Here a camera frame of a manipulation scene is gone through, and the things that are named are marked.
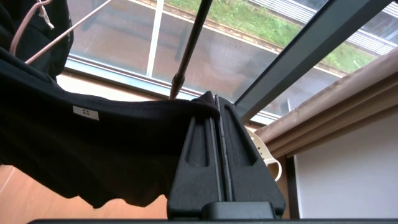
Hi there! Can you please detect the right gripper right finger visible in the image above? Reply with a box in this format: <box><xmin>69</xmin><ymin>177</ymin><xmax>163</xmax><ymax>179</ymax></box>
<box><xmin>215</xmin><ymin>95</ymin><xmax>287</xmax><ymax>219</ymax></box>

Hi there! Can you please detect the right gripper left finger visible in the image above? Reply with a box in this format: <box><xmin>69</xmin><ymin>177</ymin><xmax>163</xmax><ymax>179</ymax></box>
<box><xmin>167</xmin><ymin>116</ymin><xmax>224</xmax><ymax>219</ymax></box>

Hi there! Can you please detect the black short-sleeved shirt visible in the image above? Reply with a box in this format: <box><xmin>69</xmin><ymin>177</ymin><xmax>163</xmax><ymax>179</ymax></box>
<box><xmin>0</xmin><ymin>46</ymin><xmax>222</xmax><ymax>210</ymax></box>

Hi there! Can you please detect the pink clothes hanger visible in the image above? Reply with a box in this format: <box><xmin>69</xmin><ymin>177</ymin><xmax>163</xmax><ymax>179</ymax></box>
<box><xmin>9</xmin><ymin>0</ymin><xmax>113</xmax><ymax>65</ymax></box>

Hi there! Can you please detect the white laundry basket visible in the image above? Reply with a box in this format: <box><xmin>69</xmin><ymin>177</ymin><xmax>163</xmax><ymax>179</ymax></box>
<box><xmin>244</xmin><ymin>127</ymin><xmax>284</xmax><ymax>183</ymax></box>

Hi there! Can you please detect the black clothes rack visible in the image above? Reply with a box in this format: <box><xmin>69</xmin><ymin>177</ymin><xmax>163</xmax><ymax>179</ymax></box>
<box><xmin>168</xmin><ymin>0</ymin><xmax>214</xmax><ymax>101</ymax></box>

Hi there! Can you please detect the beige curtain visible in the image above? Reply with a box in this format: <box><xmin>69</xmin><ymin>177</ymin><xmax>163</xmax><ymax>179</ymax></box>
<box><xmin>254</xmin><ymin>46</ymin><xmax>398</xmax><ymax>160</ymax></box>

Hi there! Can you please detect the window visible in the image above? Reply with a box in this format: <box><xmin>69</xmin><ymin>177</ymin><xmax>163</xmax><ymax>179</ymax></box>
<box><xmin>64</xmin><ymin>0</ymin><xmax>398</xmax><ymax>126</ymax></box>

